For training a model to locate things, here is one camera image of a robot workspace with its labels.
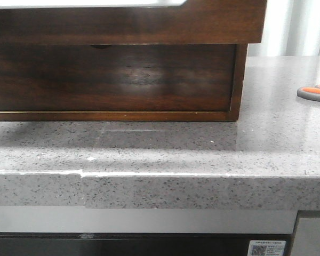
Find grey curtain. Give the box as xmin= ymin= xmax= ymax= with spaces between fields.
xmin=248 ymin=0 xmax=320 ymax=57

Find grey orange handled scissors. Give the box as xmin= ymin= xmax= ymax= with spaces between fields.
xmin=297 ymin=85 xmax=320 ymax=102

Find black under-counter appliance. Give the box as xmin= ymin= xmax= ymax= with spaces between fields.
xmin=0 ymin=233 xmax=292 ymax=255

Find wooden drawer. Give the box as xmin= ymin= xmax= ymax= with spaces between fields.
xmin=0 ymin=44 xmax=237 ymax=113
xmin=0 ymin=1 xmax=267 ymax=45

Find white label sticker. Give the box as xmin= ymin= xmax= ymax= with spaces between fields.
xmin=247 ymin=240 xmax=286 ymax=256

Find dark wooden drawer cabinet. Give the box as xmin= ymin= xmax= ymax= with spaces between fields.
xmin=0 ymin=44 xmax=249 ymax=122

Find white plastic tray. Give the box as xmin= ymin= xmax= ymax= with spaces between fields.
xmin=0 ymin=0 xmax=186 ymax=9

